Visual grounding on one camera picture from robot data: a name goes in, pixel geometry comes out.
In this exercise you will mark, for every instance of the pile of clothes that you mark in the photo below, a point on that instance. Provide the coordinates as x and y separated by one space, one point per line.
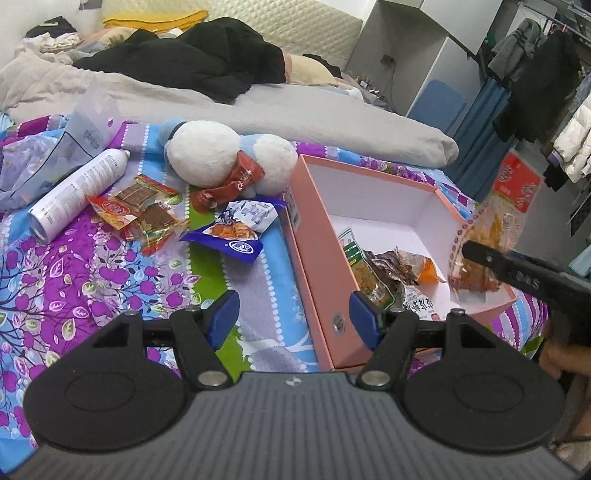
51 39

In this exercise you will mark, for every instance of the brown red candy packet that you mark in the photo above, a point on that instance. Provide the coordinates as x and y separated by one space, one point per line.
231 184

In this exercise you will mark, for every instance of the white spray can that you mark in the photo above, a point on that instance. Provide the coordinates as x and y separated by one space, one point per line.
78 189

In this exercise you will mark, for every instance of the purple floral blanket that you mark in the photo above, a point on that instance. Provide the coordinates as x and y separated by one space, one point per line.
92 277

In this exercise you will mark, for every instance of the yellow blanket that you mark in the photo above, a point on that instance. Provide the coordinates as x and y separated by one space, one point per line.
152 21

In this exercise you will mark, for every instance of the black hanging coat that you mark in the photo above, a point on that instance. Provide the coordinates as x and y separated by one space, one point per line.
540 87

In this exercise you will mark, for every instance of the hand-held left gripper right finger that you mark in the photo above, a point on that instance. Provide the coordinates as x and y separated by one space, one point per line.
364 318

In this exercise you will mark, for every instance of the grey hanging sweater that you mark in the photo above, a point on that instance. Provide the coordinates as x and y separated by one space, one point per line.
512 46

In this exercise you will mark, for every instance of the white plush toy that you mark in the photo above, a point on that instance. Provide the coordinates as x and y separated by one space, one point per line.
203 147

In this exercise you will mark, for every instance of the clear yellow chip packet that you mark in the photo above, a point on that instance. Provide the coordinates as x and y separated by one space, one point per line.
480 221

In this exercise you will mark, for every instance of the red wafer packet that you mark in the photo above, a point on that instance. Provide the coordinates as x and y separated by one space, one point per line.
138 191
157 228
111 210

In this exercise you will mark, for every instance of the white black printed snack packet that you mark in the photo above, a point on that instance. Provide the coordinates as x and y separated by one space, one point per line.
418 307

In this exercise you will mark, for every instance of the grey duvet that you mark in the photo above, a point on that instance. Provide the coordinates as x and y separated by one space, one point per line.
231 115

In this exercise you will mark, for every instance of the cream quilted headboard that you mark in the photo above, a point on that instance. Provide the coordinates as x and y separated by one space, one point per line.
300 23

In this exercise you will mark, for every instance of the beige pillow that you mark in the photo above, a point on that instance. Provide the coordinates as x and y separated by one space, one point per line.
309 69

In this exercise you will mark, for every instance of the white puffer jacket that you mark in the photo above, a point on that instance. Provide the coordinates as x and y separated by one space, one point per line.
575 143

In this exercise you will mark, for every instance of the orange snack packet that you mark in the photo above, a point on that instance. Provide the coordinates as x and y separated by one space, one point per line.
427 273

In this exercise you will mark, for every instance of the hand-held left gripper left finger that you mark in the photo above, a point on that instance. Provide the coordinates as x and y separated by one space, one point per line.
224 318

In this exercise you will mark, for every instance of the blue white snack packet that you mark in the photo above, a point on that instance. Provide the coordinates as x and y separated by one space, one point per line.
235 226

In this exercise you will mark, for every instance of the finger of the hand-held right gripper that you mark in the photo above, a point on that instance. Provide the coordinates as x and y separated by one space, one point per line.
487 261

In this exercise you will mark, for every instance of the blue curtain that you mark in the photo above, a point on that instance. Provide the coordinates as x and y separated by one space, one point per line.
485 138

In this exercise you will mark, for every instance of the row of small bottles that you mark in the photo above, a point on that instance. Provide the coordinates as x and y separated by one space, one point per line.
369 83

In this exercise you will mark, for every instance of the grey wall plate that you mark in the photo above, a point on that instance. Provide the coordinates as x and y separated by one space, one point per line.
90 3

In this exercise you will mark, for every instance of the pink cardboard box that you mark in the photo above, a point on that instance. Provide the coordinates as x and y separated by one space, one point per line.
314 258

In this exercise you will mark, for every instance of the clear plastic bag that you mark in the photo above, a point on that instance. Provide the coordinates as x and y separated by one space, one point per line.
60 147

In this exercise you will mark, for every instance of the person's right hand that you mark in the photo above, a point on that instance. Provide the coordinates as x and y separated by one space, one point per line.
565 362

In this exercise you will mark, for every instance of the black garment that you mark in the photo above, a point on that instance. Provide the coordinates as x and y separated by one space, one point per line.
325 62

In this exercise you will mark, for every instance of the white wall cabinet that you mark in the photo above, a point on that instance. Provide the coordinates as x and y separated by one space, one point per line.
415 41

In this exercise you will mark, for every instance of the blue padded board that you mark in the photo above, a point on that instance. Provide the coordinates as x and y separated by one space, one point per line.
438 106

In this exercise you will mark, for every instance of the red printed box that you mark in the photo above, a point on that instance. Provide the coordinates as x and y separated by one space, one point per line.
517 182

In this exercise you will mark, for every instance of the brown silver snack packet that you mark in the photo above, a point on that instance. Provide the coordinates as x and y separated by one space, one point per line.
397 267

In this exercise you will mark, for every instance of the wall socket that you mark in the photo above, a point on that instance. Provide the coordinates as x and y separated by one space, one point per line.
388 59

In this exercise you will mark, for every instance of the green snack packet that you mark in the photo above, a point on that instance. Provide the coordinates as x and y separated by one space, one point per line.
362 265

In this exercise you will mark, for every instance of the black jacket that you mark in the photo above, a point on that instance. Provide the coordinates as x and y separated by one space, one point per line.
194 60

